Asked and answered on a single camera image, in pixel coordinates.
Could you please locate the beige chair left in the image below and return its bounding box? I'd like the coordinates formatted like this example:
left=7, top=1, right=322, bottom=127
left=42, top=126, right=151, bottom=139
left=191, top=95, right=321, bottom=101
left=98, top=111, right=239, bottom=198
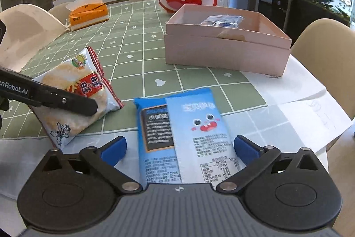
left=0, top=4, right=67, bottom=72

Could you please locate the pink cardboard box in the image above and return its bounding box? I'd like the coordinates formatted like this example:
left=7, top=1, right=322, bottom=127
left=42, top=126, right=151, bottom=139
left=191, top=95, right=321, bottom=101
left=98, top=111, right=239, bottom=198
left=164, top=4, right=292, bottom=76

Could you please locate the blue rabbit snack packet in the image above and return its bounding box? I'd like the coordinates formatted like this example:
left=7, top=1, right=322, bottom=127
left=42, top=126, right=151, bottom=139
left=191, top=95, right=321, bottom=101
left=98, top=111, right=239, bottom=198
left=166, top=89, right=245, bottom=187

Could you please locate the orange tissue box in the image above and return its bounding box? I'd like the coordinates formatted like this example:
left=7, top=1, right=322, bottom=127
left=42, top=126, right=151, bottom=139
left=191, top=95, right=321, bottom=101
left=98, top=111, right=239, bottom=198
left=66, top=0, right=110, bottom=31

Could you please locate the rice cracker snack packet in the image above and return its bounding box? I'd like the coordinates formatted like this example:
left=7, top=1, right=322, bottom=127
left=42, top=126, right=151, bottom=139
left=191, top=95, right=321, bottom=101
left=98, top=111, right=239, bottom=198
left=30, top=47, right=124, bottom=149

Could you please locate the beige chair right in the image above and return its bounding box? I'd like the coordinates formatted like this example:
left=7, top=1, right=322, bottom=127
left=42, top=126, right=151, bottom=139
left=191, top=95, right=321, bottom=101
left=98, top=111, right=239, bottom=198
left=291, top=19, right=354, bottom=119

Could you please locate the white paper sheet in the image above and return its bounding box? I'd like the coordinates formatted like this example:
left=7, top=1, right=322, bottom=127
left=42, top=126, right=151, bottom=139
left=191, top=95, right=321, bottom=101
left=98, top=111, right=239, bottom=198
left=1, top=57, right=351, bottom=199

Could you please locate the grey transparent snack packet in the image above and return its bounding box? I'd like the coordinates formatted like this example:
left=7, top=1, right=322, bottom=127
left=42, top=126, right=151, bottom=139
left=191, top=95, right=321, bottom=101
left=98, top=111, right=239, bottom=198
left=200, top=14, right=245, bottom=28

